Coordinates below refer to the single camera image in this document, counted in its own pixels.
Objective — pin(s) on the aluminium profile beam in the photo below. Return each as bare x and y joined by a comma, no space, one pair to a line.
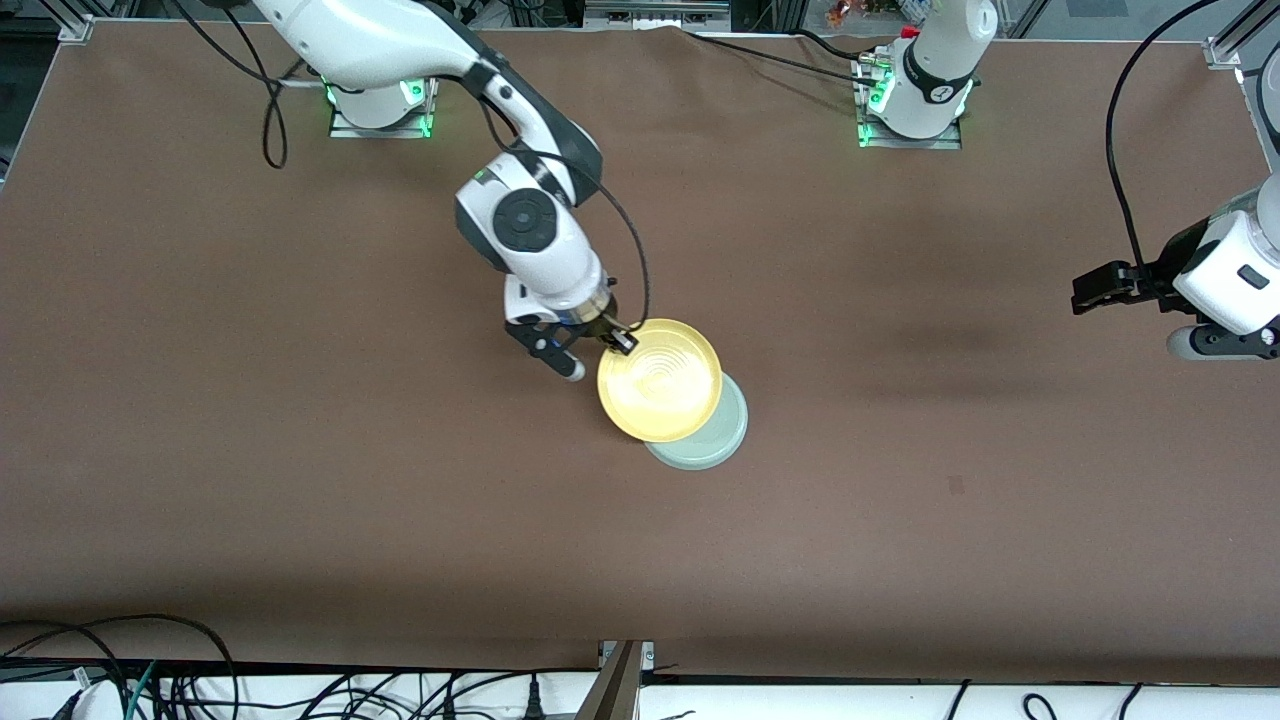
612,690

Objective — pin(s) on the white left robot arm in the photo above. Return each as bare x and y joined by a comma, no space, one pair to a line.
935,70

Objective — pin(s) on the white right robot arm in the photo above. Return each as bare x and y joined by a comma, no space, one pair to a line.
530,230

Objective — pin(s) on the aluminium corner extrusion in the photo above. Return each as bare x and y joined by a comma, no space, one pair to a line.
1235,45
72,22

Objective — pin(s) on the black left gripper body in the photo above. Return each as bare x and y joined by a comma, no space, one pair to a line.
1170,262

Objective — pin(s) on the pale green round plate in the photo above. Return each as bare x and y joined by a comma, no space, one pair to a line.
725,435

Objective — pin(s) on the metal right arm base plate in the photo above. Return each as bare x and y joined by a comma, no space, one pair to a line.
380,131

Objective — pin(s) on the brown table cloth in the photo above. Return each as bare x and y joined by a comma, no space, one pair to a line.
640,560

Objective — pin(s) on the yellow round plate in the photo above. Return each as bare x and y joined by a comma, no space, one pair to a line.
660,385

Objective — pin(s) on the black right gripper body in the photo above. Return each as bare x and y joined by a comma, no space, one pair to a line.
604,325

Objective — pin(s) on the black power plug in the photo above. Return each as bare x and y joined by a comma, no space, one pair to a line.
534,702

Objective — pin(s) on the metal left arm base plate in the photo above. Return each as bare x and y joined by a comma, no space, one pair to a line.
910,143

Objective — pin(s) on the silver metal rail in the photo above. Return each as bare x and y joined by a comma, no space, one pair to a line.
655,12

